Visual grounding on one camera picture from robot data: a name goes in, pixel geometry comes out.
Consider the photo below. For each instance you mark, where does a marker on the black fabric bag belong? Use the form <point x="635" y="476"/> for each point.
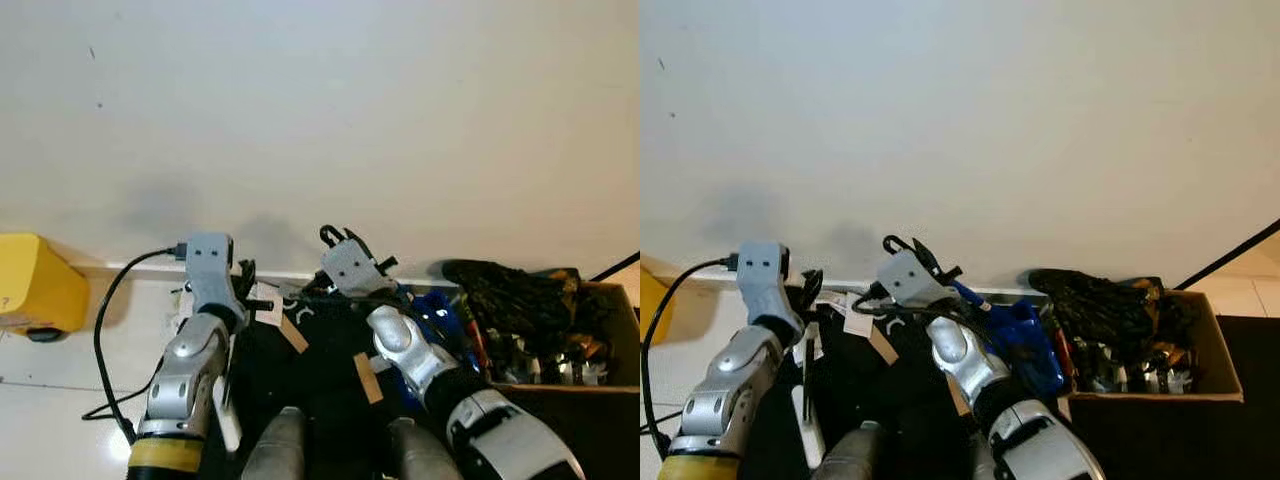
<point x="320" y="370"/>
<point x="905" y="385"/>

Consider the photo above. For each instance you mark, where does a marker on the black crumpled bag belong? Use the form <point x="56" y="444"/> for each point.
<point x="520" y="295"/>
<point x="1110" y="305"/>

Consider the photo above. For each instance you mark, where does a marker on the silver robot right leg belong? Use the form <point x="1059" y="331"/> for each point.
<point x="420" y="455"/>

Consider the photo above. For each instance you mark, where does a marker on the silver robot leg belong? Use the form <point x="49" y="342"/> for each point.
<point x="850" y="455"/>
<point x="275" y="445"/>
<point x="420" y="455"/>

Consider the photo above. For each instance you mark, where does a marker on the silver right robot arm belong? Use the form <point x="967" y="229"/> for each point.
<point x="440" y="385"/>
<point x="1000" y="400"/>

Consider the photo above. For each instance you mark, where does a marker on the yellow plastic bin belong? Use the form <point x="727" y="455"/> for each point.
<point x="654" y="300"/>
<point x="35" y="285"/>

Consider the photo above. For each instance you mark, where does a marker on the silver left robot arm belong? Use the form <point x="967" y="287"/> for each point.
<point x="188" y="370"/>
<point x="728" y="385"/>

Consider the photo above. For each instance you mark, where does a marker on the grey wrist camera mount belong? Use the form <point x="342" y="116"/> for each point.
<point x="208" y="262"/>
<point x="762" y="275"/>
<point x="908" y="278"/>
<point x="350" y="268"/>

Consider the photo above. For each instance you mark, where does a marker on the silver robot left leg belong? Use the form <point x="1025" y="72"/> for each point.
<point x="850" y="455"/>
<point x="275" y="445"/>

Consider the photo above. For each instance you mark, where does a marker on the shiny metal parts pile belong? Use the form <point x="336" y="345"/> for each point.
<point x="1130" y="372"/>
<point x="550" y="365"/>

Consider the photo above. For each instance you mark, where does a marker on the brown paper tag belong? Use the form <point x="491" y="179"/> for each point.
<point x="368" y="378"/>
<point x="294" y="335"/>
<point x="958" y="395"/>
<point x="883" y="345"/>

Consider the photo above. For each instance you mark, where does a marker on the white paper tag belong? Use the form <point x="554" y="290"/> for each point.
<point x="270" y="305"/>
<point x="858" y="318"/>

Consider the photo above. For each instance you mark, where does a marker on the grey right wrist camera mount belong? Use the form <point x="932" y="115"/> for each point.
<point x="350" y="268"/>
<point x="908" y="278"/>

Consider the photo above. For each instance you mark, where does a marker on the brown cardboard box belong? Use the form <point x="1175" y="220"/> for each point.
<point x="625" y="330"/>
<point x="1222" y="350"/>

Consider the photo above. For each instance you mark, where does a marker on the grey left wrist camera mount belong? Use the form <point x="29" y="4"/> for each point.
<point x="762" y="275"/>
<point x="208" y="262"/>

